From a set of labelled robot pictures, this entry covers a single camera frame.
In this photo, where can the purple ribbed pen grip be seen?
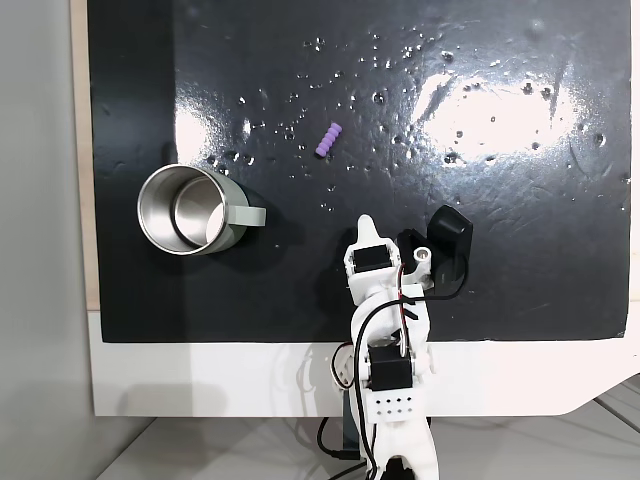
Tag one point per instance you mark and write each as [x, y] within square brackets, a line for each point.
[328, 139]

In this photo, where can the grey-green steel mug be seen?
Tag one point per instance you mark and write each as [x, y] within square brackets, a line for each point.
[165, 210]

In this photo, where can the black oval camera box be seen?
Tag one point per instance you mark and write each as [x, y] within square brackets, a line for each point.
[450, 230]

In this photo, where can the black table mat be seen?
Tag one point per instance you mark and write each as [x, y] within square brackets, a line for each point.
[300, 280]

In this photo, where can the dark table clamp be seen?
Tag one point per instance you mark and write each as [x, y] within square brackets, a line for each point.
[350, 425]

